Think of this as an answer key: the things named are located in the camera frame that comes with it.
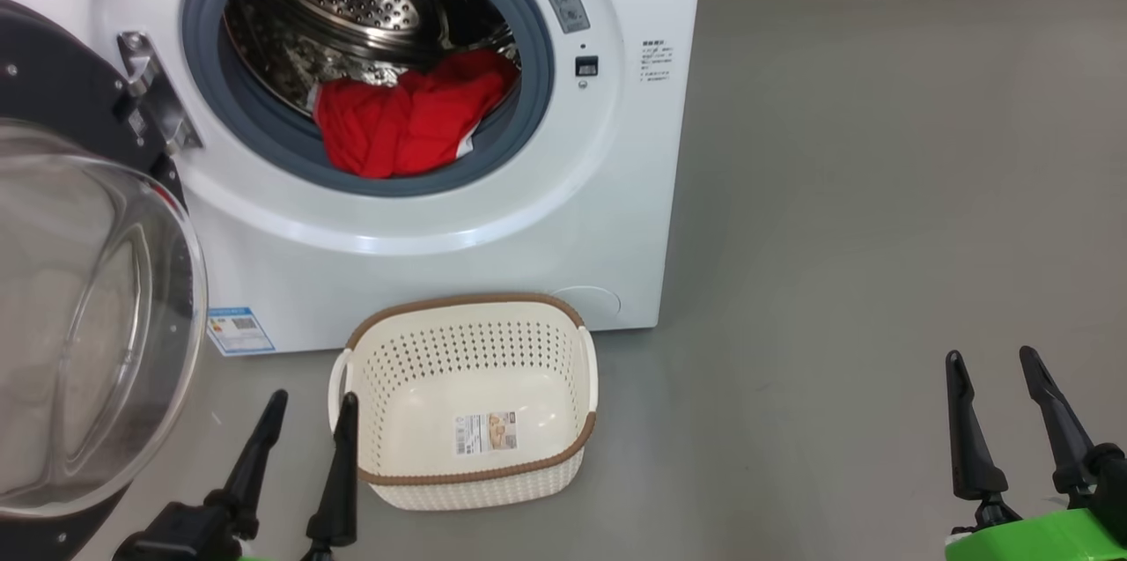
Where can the red garment with white trim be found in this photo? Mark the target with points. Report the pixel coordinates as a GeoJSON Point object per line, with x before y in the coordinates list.
{"type": "Point", "coordinates": [396, 129]}

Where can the blue energy label sticker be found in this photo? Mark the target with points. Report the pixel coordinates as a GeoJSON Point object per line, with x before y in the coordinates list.
{"type": "Point", "coordinates": [239, 330]}

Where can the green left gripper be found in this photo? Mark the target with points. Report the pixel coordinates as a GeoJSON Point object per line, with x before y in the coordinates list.
{"type": "Point", "coordinates": [317, 555]}

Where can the cream perforated basket brown rim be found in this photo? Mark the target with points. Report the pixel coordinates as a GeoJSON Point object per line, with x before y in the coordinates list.
{"type": "Point", "coordinates": [467, 367]}

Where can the washing machine door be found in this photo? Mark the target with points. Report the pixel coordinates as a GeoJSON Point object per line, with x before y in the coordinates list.
{"type": "Point", "coordinates": [79, 323]}

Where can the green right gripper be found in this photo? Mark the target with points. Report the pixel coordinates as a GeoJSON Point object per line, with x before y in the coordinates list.
{"type": "Point", "coordinates": [1039, 539]}

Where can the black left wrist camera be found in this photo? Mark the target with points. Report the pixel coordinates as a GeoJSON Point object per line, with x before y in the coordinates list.
{"type": "Point", "coordinates": [176, 535]}

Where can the black door latch slot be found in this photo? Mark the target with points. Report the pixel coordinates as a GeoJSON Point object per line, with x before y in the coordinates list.
{"type": "Point", "coordinates": [586, 66]}

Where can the round white filter cover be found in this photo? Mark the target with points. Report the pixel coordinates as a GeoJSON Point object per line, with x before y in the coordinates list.
{"type": "Point", "coordinates": [590, 301]}

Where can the black text instruction sticker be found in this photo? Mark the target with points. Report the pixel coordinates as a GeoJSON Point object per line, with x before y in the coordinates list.
{"type": "Point", "coordinates": [657, 61]}

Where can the perforated steel washer drum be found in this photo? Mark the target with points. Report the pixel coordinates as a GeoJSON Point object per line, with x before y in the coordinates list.
{"type": "Point", "coordinates": [343, 6]}

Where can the white front-load washing machine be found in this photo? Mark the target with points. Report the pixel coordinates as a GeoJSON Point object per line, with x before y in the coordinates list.
{"type": "Point", "coordinates": [528, 262]}

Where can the product label sticker with barcode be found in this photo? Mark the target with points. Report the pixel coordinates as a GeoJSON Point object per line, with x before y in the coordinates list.
{"type": "Point", "coordinates": [485, 432]}

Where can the silver metal door hinge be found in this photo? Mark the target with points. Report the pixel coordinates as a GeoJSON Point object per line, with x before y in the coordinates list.
{"type": "Point", "coordinates": [158, 94]}

